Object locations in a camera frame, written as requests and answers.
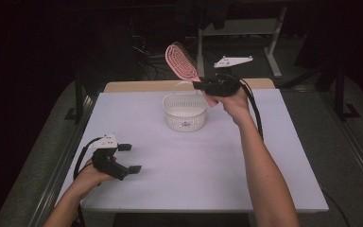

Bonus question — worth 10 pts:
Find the dark hanging cloth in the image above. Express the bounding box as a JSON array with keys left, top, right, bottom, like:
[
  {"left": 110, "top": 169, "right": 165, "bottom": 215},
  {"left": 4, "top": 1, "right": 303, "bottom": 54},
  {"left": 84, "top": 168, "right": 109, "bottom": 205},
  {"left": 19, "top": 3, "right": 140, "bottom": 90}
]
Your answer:
[{"left": 174, "top": 0, "right": 235, "bottom": 31}]

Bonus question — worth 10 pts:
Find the black metal stand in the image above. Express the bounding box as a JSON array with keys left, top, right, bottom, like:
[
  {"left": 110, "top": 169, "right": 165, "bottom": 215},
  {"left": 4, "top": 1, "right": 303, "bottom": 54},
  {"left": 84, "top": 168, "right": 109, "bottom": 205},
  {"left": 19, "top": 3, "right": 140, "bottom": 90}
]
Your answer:
[
  {"left": 63, "top": 70, "right": 87, "bottom": 125},
  {"left": 333, "top": 61, "right": 362, "bottom": 122}
]

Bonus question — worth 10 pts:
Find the pink hairbrush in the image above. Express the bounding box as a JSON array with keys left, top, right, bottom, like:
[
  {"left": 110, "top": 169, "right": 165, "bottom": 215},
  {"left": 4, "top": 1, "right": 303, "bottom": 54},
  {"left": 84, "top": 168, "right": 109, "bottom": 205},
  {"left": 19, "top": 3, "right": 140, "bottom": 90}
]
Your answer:
[{"left": 164, "top": 42, "right": 219, "bottom": 109}]

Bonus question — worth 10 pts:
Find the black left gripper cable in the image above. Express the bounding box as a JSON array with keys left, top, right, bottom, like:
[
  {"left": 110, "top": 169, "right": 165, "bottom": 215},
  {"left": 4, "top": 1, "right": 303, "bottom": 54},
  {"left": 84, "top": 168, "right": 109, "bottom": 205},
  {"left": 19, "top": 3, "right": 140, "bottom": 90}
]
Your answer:
[{"left": 73, "top": 135, "right": 103, "bottom": 182}]

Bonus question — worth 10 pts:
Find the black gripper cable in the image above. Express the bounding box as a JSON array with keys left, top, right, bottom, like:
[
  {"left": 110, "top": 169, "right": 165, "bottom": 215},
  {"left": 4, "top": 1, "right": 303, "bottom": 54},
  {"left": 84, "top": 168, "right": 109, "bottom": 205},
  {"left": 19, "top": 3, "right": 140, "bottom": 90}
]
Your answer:
[
  {"left": 238, "top": 78, "right": 265, "bottom": 141},
  {"left": 73, "top": 135, "right": 103, "bottom": 182}
]

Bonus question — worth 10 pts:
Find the person's right hand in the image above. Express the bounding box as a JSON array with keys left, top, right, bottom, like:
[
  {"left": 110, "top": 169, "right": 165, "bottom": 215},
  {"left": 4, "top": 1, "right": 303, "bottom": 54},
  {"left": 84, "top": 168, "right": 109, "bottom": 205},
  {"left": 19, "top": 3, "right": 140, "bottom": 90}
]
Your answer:
[{"left": 216, "top": 89, "right": 251, "bottom": 122}]

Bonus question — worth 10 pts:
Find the tangle of black floor cables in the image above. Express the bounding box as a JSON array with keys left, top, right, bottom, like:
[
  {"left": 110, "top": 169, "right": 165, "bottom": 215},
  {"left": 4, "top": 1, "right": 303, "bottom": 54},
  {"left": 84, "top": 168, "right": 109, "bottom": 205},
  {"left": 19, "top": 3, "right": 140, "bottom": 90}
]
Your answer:
[{"left": 127, "top": 15, "right": 192, "bottom": 81}]

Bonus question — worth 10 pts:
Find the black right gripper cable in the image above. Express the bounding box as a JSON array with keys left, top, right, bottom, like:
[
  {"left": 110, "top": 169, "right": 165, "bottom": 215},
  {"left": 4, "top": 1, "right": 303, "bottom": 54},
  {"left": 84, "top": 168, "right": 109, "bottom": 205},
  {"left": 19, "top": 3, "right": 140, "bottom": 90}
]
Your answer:
[{"left": 238, "top": 78, "right": 265, "bottom": 141}]

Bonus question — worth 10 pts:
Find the wooden table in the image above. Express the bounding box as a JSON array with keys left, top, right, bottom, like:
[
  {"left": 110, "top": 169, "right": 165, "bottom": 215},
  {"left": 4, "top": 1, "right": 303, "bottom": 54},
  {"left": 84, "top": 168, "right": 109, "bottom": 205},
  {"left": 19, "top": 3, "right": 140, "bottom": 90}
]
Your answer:
[{"left": 103, "top": 78, "right": 277, "bottom": 94}]

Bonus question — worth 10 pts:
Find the white metal desk frame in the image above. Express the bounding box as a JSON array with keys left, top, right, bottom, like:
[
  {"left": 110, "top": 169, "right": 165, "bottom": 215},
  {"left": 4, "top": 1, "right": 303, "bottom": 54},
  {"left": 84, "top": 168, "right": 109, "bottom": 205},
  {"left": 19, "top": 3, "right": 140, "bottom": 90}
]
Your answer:
[{"left": 196, "top": 6, "right": 288, "bottom": 79}]

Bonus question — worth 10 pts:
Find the white perforated plastic basket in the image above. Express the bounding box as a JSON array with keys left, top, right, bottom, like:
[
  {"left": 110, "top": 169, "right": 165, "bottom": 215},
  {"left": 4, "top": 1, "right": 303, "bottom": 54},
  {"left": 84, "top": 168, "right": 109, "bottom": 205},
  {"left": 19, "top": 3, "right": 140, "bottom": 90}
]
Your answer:
[{"left": 162, "top": 80, "right": 209, "bottom": 132}]

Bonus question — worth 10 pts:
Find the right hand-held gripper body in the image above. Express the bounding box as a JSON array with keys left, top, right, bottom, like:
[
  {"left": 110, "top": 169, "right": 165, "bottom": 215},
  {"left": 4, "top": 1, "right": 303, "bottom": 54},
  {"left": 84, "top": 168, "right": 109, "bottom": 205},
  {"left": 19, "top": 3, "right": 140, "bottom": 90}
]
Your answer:
[{"left": 201, "top": 55, "right": 253, "bottom": 97}]

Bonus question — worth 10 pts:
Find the person's left hand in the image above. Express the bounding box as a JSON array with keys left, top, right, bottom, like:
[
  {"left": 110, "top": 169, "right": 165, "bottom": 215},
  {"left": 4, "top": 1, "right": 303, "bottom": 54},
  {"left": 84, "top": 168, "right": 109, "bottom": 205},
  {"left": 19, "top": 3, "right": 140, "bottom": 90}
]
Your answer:
[{"left": 74, "top": 159, "right": 116, "bottom": 190}]

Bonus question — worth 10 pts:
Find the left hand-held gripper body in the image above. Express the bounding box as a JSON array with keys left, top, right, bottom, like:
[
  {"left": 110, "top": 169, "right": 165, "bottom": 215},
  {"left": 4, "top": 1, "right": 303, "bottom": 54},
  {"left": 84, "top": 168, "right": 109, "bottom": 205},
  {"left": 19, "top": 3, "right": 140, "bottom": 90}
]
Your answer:
[{"left": 89, "top": 133, "right": 130, "bottom": 182}]

